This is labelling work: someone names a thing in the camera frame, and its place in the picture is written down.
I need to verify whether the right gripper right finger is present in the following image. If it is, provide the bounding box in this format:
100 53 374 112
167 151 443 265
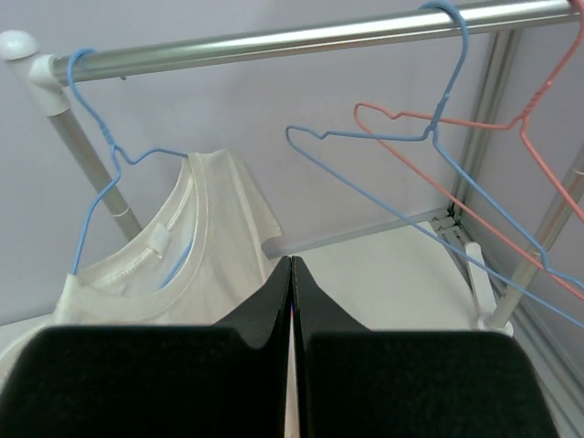
290 257 558 437

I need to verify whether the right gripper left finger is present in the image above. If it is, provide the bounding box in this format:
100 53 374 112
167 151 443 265
1 257 291 437

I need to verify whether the blue wire hanger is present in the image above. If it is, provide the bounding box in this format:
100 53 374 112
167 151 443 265
67 47 193 288
285 1 583 329

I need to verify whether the pink wire hanger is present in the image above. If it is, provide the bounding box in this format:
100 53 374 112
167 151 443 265
353 8 584 300

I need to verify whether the white t shirt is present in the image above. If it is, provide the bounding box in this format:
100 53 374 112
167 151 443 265
0 148 282 366

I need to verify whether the metal clothes rack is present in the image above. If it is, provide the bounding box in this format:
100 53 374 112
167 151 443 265
0 0 584 329

